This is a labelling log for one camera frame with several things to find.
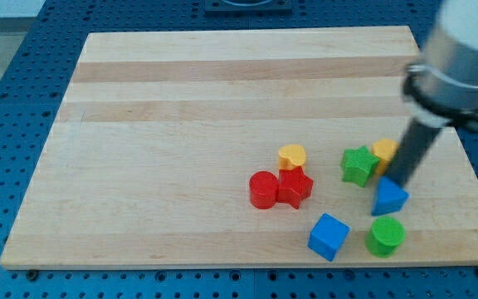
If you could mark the red star block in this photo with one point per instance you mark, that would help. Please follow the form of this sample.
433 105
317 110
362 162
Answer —
294 186

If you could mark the red cylinder block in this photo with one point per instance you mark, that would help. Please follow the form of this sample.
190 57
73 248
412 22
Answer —
263 187

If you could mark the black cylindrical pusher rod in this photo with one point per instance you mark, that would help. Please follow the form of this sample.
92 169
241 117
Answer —
416 141

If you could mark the blue cube block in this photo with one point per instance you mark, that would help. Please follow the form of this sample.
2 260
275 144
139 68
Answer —
328 236

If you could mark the blue triangle block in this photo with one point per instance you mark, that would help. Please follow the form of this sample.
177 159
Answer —
388 198

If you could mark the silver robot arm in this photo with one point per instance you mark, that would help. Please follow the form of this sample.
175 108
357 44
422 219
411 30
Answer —
441 86

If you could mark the green star block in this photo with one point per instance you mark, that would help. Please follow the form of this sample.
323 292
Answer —
358 165

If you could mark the yellow heart block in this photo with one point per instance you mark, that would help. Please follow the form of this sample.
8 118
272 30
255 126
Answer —
291 157

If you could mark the light wooden board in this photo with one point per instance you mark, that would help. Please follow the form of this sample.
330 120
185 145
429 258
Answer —
147 164

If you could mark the green cylinder block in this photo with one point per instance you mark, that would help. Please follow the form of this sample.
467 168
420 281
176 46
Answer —
385 236

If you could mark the yellow hexagon block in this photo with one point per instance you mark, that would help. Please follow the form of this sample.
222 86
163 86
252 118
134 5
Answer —
384 150

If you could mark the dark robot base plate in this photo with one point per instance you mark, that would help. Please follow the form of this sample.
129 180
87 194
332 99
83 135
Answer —
246 6

